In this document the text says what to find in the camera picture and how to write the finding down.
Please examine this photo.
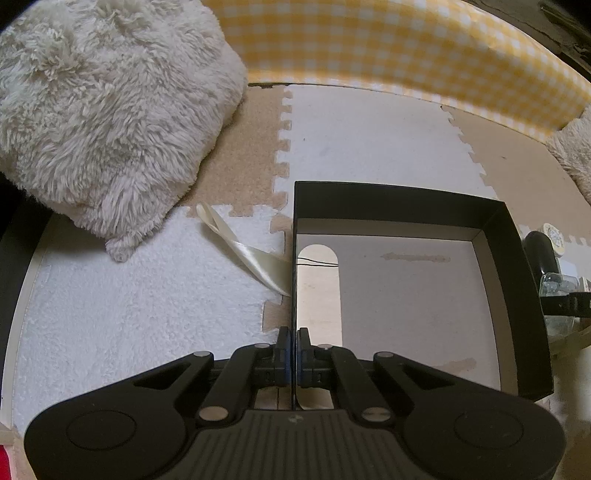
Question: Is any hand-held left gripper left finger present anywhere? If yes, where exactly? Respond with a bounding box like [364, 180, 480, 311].
[132, 327, 293, 424]

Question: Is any beige puzzle mat tile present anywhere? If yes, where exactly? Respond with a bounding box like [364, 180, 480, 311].
[441, 105, 591, 252]
[178, 84, 293, 237]

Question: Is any yellow checkered padded barrier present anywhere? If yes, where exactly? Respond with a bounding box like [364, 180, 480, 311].
[203, 0, 588, 139]

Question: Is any dark furniture panel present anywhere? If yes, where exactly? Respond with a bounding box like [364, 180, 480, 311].
[0, 173, 52, 384]

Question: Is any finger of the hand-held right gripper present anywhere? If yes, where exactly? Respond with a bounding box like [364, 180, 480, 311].
[543, 291, 591, 320]

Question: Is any black cardboard box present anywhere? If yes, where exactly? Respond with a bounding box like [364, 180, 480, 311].
[291, 181, 554, 412]

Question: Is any round patterned tin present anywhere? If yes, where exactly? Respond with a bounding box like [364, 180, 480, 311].
[542, 222, 565, 257]

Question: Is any clear glass bottle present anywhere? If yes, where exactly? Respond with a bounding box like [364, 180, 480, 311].
[538, 272, 581, 301]

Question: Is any small cream fluffy cushion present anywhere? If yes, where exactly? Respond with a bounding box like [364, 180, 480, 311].
[546, 104, 591, 206]

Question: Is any black rounded object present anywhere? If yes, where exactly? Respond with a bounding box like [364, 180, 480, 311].
[523, 230, 560, 291]

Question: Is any white puzzle mat tile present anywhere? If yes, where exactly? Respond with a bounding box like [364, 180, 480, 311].
[276, 85, 487, 195]

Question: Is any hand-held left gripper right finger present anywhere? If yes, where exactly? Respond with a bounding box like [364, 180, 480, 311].
[295, 327, 457, 424]

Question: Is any white fluffy pillow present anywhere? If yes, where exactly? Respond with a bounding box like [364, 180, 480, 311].
[0, 0, 249, 264]

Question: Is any cream satin ribbon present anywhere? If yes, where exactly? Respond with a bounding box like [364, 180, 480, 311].
[196, 202, 293, 297]

